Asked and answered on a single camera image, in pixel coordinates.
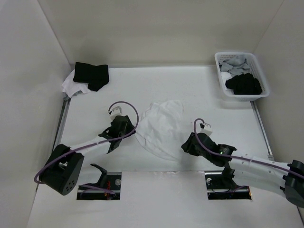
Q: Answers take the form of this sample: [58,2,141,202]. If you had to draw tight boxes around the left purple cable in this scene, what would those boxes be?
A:
[34,101,140,185]

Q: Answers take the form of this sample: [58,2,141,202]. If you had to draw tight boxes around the purple cable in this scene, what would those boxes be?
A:
[193,118,304,179]
[34,101,140,185]

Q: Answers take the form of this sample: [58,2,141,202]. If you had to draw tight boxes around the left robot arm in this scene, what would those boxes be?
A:
[35,115,138,196]

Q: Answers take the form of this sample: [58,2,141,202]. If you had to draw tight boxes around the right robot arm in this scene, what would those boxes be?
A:
[181,133,304,208]

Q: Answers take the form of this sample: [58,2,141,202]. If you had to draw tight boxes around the black tank top in basket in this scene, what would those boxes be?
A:
[225,73,263,95]

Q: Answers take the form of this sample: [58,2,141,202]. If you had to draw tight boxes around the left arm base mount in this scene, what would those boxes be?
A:
[76,163,122,200]

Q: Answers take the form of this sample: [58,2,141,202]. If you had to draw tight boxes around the grey tank top in basket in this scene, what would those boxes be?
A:
[220,55,250,76]

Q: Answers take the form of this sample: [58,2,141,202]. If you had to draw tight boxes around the folded white tank top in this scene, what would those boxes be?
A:
[62,70,91,100]

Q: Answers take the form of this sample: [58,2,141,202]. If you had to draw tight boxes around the white plastic laundry basket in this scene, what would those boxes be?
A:
[214,52,270,102]

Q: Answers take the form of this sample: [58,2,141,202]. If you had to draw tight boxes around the left metal table rail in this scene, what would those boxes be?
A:
[52,99,71,151]

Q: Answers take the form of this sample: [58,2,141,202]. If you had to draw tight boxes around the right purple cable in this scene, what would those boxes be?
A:
[193,118,304,179]

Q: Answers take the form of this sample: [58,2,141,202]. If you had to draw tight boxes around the folded black tank top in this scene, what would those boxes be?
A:
[73,62,110,92]

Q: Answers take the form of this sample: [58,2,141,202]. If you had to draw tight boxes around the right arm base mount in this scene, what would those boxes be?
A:
[205,168,252,200]

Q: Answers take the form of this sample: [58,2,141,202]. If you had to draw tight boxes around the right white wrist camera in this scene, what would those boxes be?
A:
[200,123,213,136]

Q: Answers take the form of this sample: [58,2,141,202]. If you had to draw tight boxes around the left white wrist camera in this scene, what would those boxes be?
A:
[108,106,123,120]

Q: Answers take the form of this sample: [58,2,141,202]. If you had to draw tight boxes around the white garment in basket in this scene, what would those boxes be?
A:
[221,72,232,90]

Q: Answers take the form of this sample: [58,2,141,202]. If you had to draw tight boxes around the white tank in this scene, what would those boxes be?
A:
[135,100,189,162]
[62,70,91,100]

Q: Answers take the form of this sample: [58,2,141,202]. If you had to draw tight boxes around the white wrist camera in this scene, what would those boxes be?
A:
[108,106,123,120]
[200,123,213,136]

